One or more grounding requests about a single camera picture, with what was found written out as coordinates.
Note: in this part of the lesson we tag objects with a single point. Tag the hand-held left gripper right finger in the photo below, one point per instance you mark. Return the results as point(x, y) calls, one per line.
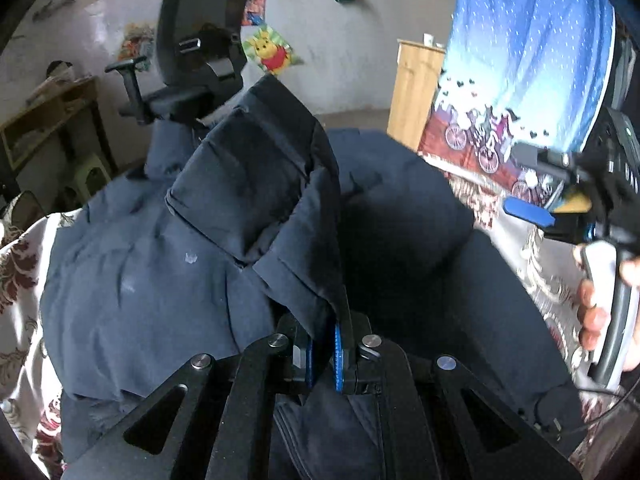
point(339, 355)

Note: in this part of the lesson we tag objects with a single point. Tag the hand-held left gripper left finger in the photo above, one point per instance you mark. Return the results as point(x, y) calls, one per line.
point(308, 360)

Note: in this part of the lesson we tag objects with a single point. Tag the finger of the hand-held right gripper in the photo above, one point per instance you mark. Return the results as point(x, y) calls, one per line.
point(527, 211)
point(542, 160)

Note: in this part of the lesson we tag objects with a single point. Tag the dark navy padded jacket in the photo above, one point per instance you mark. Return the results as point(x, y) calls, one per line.
point(150, 270)

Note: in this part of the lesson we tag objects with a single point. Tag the person's right hand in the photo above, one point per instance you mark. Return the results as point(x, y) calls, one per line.
point(592, 317)

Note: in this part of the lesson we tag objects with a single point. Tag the blue printed curtain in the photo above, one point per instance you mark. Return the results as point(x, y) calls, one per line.
point(525, 50)

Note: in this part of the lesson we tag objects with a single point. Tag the wooden cabinet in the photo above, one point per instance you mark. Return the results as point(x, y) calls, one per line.
point(415, 90)

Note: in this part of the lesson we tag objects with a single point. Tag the white cup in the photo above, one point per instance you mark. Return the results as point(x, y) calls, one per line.
point(428, 39)

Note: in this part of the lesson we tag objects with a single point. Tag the pale plastic stool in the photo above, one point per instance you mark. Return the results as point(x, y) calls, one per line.
point(90, 175)

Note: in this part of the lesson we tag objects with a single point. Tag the floral white bedsheet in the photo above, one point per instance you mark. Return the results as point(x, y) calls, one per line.
point(20, 270)

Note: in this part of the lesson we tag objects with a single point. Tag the black mesh office chair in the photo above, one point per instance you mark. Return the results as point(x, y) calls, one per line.
point(200, 25)

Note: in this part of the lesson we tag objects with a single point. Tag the wooden desk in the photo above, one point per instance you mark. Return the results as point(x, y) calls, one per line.
point(50, 110)

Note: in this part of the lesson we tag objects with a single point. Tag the dark item on desk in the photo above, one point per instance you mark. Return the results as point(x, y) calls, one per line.
point(60, 69)

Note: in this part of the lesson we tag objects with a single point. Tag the yellow bear wall poster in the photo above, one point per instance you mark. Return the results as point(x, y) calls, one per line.
point(270, 52)

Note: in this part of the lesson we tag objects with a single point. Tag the colourful cartoon wall poster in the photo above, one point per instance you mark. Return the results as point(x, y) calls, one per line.
point(256, 2)

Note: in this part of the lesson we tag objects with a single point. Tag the faded colourful wall picture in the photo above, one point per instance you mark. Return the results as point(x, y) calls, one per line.
point(137, 40)

